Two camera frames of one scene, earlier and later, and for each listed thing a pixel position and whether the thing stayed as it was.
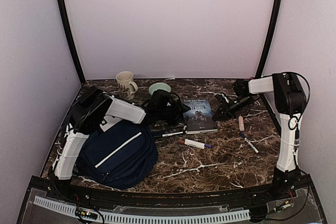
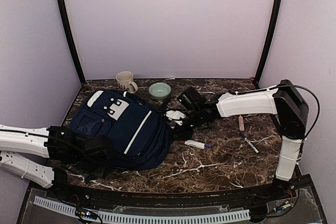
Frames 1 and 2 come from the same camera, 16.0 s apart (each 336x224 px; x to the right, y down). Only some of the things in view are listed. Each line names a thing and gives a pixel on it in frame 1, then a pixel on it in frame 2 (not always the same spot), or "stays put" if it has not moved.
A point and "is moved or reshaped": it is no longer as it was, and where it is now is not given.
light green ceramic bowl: [159, 85] stays put
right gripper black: [226, 112] to [183, 135]
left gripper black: [180, 109] to [102, 170]
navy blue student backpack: [119, 158] is moved or reshaped
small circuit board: [86, 214] stays put
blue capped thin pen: [249, 142] stays put
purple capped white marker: [197, 144] stays put
